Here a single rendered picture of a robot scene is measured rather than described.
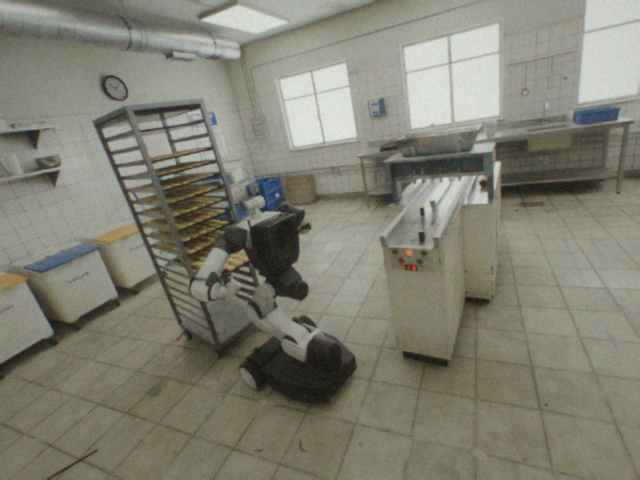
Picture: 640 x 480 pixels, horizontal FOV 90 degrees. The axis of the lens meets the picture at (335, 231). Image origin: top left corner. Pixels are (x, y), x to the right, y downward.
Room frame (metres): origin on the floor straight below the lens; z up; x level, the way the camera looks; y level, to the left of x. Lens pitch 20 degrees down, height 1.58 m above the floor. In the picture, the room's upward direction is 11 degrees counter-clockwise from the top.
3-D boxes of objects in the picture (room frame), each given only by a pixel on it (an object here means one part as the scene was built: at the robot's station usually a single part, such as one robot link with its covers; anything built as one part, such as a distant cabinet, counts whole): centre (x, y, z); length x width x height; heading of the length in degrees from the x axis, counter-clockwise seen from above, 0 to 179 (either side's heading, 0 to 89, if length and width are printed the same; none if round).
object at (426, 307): (1.86, -0.56, 0.45); 0.70 x 0.34 x 0.90; 148
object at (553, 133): (4.69, -2.23, 0.61); 3.40 x 0.70 x 1.22; 64
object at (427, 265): (1.55, -0.37, 0.77); 0.24 x 0.04 x 0.14; 58
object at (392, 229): (2.47, -0.76, 0.87); 2.01 x 0.03 x 0.07; 148
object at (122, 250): (3.75, 2.59, 0.38); 0.64 x 0.54 x 0.77; 62
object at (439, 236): (2.31, -1.01, 0.87); 2.01 x 0.03 x 0.07; 148
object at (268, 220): (1.70, 0.38, 0.97); 0.34 x 0.30 x 0.36; 137
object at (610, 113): (4.07, -3.51, 0.95); 0.40 x 0.30 x 0.14; 67
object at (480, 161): (2.29, -0.83, 1.01); 0.72 x 0.33 x 0.34; 58
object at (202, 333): (2.35, 1.09, 0.93); 0.64 x 0.51 x 1.78; 48
